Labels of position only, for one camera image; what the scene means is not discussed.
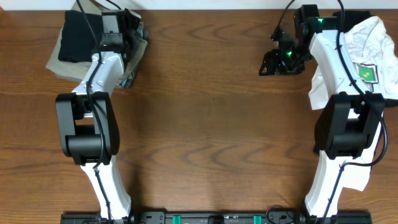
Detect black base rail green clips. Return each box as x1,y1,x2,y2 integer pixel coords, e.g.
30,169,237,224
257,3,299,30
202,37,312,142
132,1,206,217
60,210,373,224

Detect black garment under t-shirt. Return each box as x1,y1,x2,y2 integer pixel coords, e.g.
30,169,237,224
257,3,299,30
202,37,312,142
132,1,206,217
313,11,398,156

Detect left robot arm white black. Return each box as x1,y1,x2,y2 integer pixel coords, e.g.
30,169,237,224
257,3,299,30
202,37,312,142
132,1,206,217
55,8,141,223

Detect folded khaki pants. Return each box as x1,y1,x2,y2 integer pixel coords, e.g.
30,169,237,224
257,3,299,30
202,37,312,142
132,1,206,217
46,1,149,88

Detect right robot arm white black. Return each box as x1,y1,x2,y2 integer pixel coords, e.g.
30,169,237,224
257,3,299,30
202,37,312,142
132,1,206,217
259,4,388,223

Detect grey folded garment under khaki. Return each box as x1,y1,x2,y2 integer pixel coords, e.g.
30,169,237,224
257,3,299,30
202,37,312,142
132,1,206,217
119,21,150,90

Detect black leggings red waistband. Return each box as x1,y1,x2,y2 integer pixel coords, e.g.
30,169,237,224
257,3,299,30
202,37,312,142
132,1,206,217
58,10,96,63

